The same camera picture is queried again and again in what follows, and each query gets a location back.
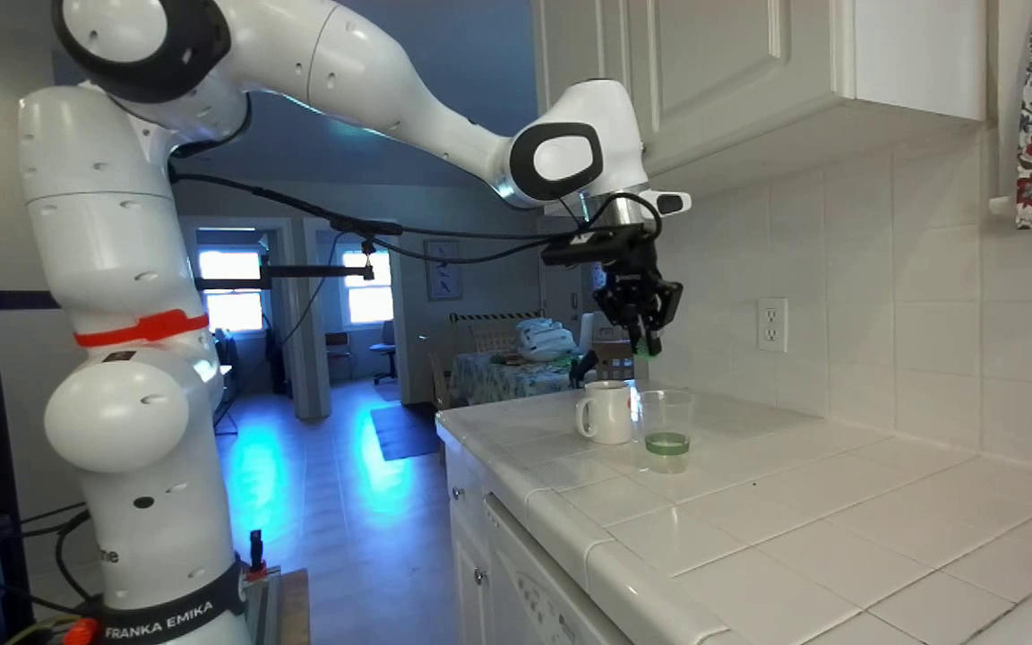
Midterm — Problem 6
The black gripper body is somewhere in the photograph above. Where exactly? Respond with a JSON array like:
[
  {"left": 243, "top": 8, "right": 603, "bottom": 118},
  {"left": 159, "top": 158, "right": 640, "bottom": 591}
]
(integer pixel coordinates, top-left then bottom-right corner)
[{"left": 590, "top": 245, "right": 687, "bottom": 331}]

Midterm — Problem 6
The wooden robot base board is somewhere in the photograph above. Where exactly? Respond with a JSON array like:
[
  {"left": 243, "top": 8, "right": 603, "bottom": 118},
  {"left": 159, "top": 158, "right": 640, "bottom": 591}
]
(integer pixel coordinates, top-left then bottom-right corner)
[{"left": 239, "top": 567, "right": 317, "bottom": 645}]

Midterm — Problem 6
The clear glass cup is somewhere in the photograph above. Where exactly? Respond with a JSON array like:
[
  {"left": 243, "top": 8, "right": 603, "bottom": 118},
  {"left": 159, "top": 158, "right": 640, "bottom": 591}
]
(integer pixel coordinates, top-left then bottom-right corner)
[{"left": 634, "top": 386, "right": 698, "bottom": 472}]

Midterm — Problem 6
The folded white towels stack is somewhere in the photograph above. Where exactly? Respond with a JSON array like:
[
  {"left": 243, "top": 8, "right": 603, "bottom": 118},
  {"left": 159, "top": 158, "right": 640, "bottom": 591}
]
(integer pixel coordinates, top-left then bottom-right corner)
[{"left": 509, "top": 310, "right": 581, "bottom": 364}]

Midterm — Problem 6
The white ceramic mug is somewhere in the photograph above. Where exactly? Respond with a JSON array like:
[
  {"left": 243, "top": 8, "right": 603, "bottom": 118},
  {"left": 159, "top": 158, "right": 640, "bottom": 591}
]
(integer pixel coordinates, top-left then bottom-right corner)
[{"left": 574, "top": 376, "right": 640, "bottom": 449}]

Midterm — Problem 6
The dark floor rug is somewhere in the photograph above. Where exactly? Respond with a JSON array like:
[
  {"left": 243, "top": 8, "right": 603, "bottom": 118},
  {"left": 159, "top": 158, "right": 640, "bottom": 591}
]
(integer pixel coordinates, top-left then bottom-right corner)
[{"left": 371, "top": 401, "right": 446, "bottom": 464}]

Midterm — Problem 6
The narrow bright window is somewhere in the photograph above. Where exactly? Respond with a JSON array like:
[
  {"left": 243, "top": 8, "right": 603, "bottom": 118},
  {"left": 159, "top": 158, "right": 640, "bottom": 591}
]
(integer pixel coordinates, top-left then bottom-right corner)
[{"left": 343, "top": 245, "right": 398, "bottom": 328}]

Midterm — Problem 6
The white lower counter cabinet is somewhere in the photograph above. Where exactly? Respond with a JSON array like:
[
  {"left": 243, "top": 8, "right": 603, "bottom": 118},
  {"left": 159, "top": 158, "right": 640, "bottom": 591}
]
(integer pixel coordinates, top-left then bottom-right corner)
[{"left": 436, "top": 425, "right": 634, "bottom": 645}]

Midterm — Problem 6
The black boom pole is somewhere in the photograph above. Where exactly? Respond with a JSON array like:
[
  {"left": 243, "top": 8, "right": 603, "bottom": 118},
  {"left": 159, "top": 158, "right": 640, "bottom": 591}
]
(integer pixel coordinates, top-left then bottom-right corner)
[{"left": 194, "top": 261, "right": 381, "bottom": 294}]

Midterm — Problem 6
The wide bright window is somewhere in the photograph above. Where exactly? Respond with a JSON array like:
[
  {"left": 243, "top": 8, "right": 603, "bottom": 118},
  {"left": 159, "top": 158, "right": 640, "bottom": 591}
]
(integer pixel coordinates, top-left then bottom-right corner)
[{"left": 196, "top": 245, "right": 270, "bottom": 336}]

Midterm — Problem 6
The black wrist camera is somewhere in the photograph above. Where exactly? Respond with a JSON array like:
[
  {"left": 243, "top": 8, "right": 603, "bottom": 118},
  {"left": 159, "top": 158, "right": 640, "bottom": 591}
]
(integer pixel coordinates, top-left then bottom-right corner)
[{"left": 541, "top": 226, "right": 644, "bottom": 268}]

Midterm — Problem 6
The white wall outlet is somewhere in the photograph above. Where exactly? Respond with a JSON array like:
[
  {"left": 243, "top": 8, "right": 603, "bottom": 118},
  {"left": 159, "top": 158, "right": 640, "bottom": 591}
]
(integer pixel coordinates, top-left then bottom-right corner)
[{"left": 756, "top": 294, "right": 797, "bottom": 355}]

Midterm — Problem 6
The white upper wall cabinet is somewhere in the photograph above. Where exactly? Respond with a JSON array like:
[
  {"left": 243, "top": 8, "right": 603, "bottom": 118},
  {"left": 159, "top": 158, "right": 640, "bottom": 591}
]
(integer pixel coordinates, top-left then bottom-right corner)
[{"left": 531, "top": 0, "right": 990, "bottom": 219}]

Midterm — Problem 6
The black camera on boom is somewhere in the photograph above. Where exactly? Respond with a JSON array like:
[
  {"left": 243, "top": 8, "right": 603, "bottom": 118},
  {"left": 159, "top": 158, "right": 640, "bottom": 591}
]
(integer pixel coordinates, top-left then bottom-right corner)
[{"left": 328, "top": 214, "right": 404, "bottom": 240}]

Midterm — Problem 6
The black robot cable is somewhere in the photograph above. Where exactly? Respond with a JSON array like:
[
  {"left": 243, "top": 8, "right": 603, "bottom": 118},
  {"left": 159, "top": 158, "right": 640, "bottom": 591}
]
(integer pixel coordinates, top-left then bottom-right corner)
[{"left": 170, "top": 170, "right": 669, "bottom": 268}]

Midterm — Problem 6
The black floor cable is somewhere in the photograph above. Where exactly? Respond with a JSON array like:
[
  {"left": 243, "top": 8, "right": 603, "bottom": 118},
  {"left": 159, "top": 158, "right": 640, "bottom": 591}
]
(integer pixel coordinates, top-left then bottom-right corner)
[{"left": 16, "top": 498, "right": 104, "bottom": 605}]

